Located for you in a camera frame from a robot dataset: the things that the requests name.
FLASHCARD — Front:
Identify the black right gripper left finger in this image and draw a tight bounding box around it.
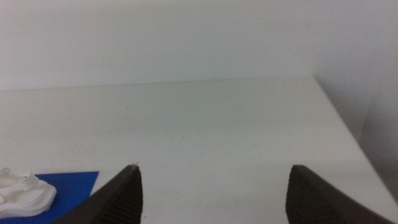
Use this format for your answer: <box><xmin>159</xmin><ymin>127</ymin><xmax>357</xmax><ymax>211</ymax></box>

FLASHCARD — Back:
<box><xmin>51</xmin><ymin>164</ymin><xmax>144</xmax><ymax>224</ymax></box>

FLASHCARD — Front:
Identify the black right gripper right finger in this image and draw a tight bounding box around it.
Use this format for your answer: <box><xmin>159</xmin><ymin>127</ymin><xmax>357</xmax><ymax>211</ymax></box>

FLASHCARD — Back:
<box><xmin>285</xmin><ymin>164</ymin><xmax>396</xmax><ymax>224</ymax></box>

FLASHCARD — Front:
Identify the white sandal with striped straps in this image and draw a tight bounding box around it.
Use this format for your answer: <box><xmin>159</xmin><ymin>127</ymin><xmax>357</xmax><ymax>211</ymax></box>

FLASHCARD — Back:
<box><xmin>0</xmin><ymin>167</ymin><xmax>58</xmax><ymax>219</ymax></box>

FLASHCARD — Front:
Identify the blue rectangular mat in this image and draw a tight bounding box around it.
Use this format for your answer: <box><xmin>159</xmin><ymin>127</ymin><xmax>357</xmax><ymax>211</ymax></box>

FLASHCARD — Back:
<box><xmin>0</xmin><ymin>170</ymin><xmax>100</xmax><ymax>224</ymax></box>

